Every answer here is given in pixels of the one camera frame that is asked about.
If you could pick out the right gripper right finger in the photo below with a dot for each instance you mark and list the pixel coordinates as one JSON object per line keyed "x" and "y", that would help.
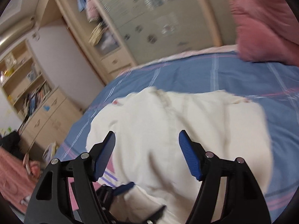
{"x": 243, "y": 202}

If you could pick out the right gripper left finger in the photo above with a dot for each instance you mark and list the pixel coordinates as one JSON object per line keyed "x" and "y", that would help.
{"x": 50, "y": 201}

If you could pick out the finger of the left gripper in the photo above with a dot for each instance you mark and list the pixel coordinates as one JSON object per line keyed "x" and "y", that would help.
{"x": 155, "y": 217}
{"x": 107, "y": 194}

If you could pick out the pink and white jacket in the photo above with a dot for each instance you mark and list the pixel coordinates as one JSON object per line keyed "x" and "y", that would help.
{"x": 147, "y": 152}

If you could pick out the red patterned cloth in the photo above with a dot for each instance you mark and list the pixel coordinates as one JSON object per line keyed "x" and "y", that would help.
{"x": 18, "y": 179}

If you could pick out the wooden bookshelf cabinet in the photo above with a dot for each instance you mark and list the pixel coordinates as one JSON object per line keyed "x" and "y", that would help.
{"x": 46, "y": 112}

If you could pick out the blue plaid bed sheet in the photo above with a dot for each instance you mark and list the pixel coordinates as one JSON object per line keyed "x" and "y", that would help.
{"x": 273, "y": 85}

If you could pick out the frosted glass wardrobe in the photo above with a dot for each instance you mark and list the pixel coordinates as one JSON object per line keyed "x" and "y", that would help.
{"x": 116, "y": 35}

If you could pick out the pink quilted blanket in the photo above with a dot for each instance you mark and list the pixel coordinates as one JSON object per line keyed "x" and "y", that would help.
{"x": 267, "y": 30}

